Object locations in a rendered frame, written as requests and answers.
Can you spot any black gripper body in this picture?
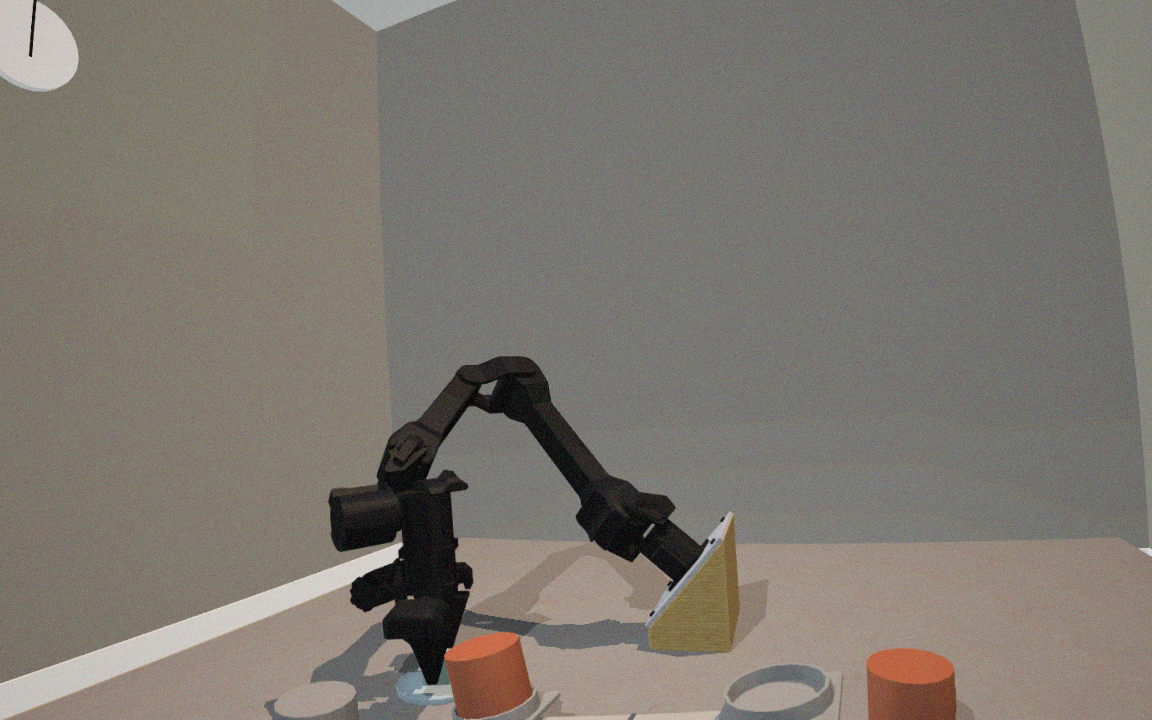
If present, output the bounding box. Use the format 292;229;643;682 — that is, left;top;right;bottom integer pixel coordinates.
382;532;473;641

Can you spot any orange-brown cylinder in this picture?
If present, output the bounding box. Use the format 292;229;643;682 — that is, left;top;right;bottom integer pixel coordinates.
444;632;532;719
866;647;957;720

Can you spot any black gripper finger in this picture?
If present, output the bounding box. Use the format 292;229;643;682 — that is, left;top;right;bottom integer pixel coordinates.
403;623;453;685
445;591;470;649

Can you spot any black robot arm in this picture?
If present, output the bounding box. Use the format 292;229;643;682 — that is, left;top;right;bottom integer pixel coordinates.
328;356;708;613

